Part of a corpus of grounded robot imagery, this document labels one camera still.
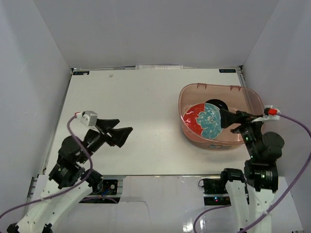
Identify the left table corner label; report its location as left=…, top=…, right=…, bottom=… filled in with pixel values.
left=72, top=71, right=89, bottom=76

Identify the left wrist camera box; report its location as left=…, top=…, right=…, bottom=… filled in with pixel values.
left=75, top=111, right=98, bottom=128

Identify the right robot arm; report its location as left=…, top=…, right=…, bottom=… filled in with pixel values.
left=219, top=108, right=285, bottom=233

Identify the red and teal floral plate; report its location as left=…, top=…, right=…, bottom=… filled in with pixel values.
left=182, top=103, right=223, bottom=139

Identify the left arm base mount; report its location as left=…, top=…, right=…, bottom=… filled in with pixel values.
left=80, top=179, right=120, bottom=204

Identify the pink translucent plastic bin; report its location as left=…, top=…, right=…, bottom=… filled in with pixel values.
left=178, top=83, right=264, bottom=150

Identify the right table corner label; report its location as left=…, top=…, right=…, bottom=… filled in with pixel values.
left=219, top=69, right=236, bottom=73

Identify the table corner label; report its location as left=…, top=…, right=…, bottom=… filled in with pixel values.
left=219, top=69, right=236, bottom=73
left=72, top=71, right=89, bottom=76

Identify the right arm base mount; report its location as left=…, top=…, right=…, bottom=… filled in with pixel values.
left=198, top=178, right=231, bottom=206

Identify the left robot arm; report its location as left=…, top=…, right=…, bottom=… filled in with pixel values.
left=7, top=119, right=133, bottom=233

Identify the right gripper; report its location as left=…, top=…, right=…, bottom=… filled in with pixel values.
left=219, top=108, right=266, bottom=159

